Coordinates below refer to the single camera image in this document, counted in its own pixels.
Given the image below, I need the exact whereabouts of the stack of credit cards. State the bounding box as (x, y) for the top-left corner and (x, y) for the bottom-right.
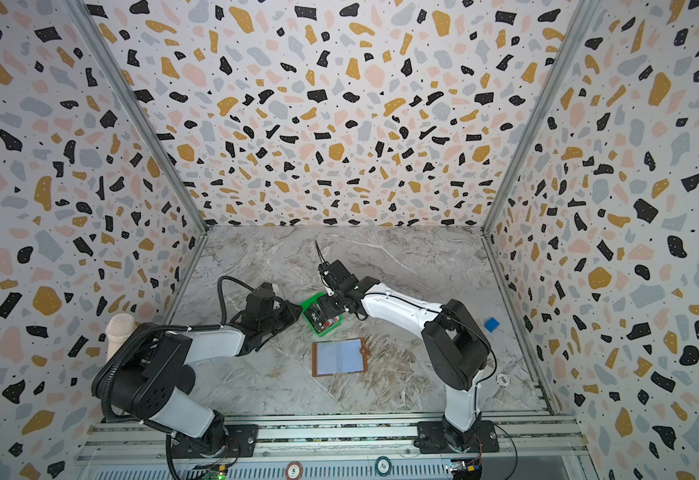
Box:
(315, 316), (342, 336)

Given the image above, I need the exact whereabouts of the aluminium mounting rail frame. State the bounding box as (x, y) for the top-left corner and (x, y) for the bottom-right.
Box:
(70, 411), (598, 479)

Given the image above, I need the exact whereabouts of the brown leather card holder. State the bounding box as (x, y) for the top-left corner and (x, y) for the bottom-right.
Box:
(312, 338), (369, 377)

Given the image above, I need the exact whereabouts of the small blue cube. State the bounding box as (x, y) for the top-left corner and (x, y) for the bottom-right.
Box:
(485, 318), (499, 332)

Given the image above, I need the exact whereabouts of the left black corrugated cable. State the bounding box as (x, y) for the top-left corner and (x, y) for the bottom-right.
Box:
(90, 275), (257, 421)

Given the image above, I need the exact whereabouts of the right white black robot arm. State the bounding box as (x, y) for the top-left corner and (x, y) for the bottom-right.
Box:
(318, 260), (495, 452)

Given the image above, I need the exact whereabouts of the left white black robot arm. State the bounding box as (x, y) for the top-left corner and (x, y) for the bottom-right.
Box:
(91, 282), (302, 456)

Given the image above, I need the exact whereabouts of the beige foam microphone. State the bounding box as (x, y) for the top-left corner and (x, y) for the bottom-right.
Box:
(105, 313), (137, 361)

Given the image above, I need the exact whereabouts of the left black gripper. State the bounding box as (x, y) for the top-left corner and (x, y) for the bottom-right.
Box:
(262, 300), (305, 337)

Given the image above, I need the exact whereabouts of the green plastic card tray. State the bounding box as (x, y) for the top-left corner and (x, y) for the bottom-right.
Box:
(300, 293), (342, 337)

